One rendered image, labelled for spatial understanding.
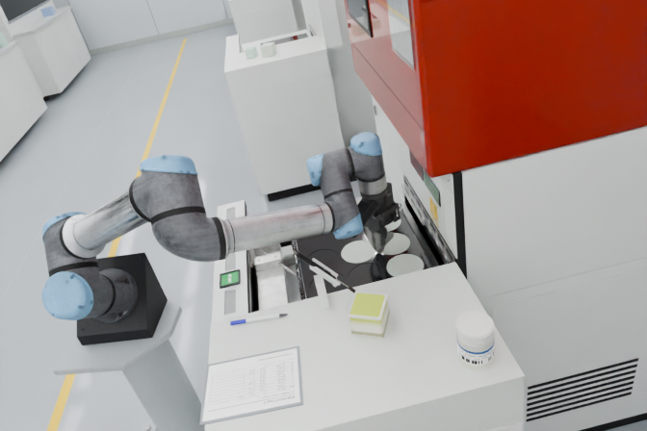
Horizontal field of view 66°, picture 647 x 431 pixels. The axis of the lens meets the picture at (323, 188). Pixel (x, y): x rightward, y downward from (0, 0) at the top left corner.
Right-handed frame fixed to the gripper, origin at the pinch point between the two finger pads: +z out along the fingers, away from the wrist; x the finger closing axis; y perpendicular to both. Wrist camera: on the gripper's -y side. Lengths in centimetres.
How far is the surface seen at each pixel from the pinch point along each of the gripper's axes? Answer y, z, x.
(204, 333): -32, 91, 110
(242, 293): -37.7, -4.7, 10.4
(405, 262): 2.7, 1.3, -8.5
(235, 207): -18, -5, 49
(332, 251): -7.5, 1.4, 11.3
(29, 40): 15, 12, 648
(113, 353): -71, 9, 35
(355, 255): -4.3, 1.3, 4.6
